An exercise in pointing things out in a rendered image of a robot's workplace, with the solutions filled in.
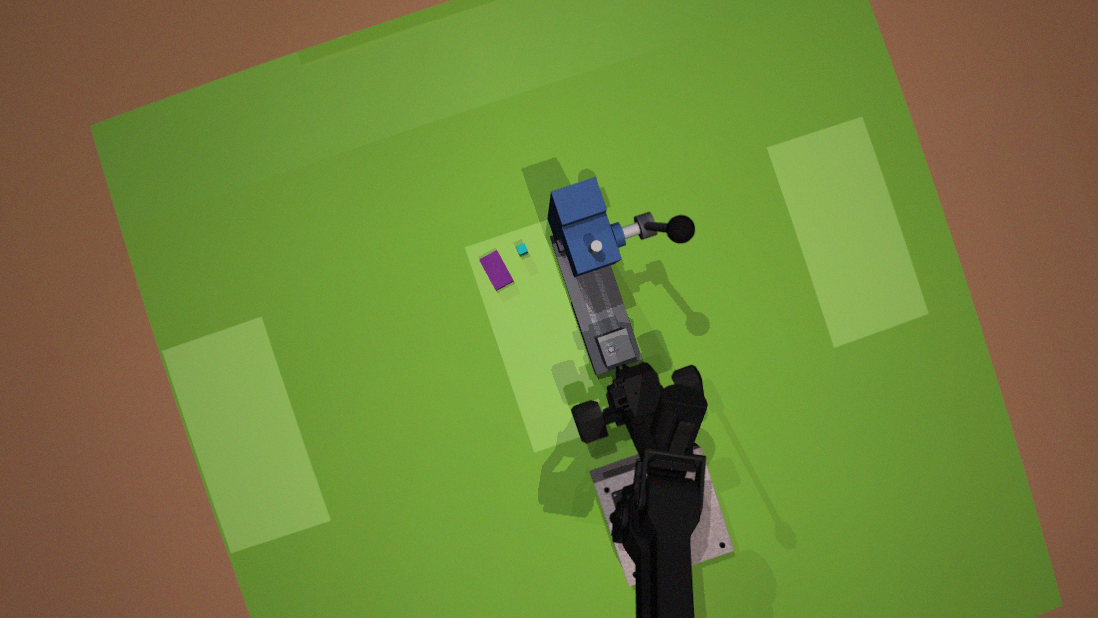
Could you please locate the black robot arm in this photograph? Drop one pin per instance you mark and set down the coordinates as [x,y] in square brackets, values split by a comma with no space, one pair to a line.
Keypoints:
[655,516]

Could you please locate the purple rectangular block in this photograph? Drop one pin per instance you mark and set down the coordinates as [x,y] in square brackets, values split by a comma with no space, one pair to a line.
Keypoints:
[496,270]

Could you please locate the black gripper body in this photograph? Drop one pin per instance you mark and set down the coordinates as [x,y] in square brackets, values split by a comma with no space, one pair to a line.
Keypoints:
[591,422]

